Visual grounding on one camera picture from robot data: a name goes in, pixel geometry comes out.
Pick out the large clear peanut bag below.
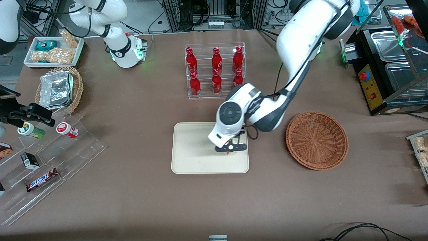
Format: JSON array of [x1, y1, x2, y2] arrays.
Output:
[[31, 48, 75, 65]]

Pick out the light tan wicker basket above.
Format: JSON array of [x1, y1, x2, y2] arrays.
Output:
[[35, 66, 84, 116]]

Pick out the small clear peanut bag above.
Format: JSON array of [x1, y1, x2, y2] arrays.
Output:
[[60, 29, 79, 49]]

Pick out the small black box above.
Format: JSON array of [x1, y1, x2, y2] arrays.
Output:
[[20, 152, 40, 170]]

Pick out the teal snack packet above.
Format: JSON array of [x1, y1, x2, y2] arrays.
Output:
[[35, 40, 58, 51]]

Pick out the silver foil container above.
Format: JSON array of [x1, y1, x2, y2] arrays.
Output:
[[39, 70, 74, 110]]

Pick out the white wire rack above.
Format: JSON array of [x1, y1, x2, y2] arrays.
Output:
[[406, 130, 428, 184]]

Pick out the chocolate cookie box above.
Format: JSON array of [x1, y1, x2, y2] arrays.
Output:
[[0, 142, 14, 160]]

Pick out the black food warmer cabinet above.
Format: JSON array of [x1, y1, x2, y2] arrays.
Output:
[[339, 3, 428, 116]]

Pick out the clear acrylic bottle rack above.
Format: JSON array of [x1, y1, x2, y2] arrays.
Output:
[[185, 42, 246, 99]]

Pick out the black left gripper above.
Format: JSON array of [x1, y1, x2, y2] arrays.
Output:
[[215, 132, 247, 156]]

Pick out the Snickers chocolate bar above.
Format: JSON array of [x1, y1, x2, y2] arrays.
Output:
[[26, 168, 60, 193]]

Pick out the clear acrylic tiered stand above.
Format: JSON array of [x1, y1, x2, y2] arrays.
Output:
[[0, 112, 106, 226]]

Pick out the white rectangular snack tray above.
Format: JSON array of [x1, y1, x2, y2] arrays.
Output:
[[23, 36, 85, 68]]

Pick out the brown wicker basket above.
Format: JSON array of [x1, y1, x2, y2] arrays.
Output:
[[285, 111, 349, 171]]

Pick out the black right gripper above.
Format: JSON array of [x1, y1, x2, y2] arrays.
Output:
[[0, 85, 56, 127]]

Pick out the black floor cable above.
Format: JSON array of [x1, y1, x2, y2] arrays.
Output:
[[319, 222, 413, 241]]

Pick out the cream plastic tray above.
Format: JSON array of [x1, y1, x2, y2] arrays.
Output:
[[171, 121, 250, 174]]

